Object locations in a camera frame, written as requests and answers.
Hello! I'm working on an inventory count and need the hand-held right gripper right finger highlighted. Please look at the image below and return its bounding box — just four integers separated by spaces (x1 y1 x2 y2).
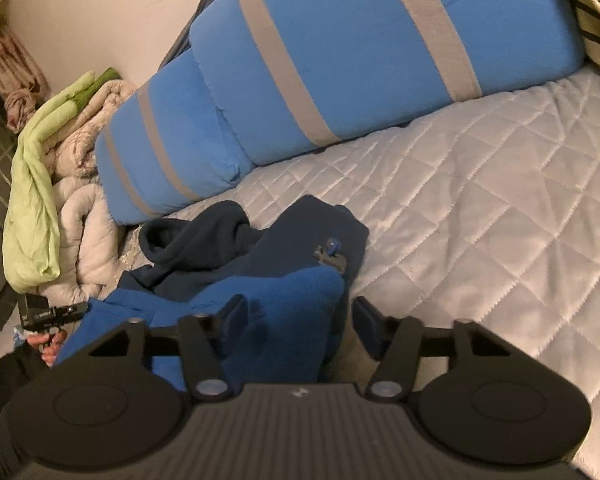
352 296 513 402

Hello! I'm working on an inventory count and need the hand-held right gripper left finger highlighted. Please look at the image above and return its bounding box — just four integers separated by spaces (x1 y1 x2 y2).
87 294 249 401

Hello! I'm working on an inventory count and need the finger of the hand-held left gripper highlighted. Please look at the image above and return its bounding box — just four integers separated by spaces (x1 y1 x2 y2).
59 302 90 322

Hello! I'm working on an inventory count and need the blue fleece jacket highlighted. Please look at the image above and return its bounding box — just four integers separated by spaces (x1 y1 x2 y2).
55 195 371 393

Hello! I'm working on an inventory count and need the person's left forearm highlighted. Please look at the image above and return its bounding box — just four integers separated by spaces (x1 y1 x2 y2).
0 352 51 467

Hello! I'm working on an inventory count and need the person's left hand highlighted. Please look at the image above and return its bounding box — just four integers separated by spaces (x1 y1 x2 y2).
26 331 66 367

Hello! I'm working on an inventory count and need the white puffy duvet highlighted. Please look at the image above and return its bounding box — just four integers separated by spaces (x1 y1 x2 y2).
40 79 138 306

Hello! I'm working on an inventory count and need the light green blanket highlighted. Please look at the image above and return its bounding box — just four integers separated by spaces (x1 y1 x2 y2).
2 67 122 292

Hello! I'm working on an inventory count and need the white quilted lace bedspread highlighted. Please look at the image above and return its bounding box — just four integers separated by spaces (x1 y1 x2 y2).
115 65 600 480

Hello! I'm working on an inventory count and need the blue grey-striped pillow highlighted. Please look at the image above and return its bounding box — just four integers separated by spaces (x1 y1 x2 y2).
94 52 253 226
189 0 587 167

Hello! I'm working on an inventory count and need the pinkish bundled cloth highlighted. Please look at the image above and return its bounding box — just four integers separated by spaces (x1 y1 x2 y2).
0 22 51 133

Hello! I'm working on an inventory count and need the dark cloth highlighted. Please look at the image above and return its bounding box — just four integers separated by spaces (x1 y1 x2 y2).
159 0 222 72

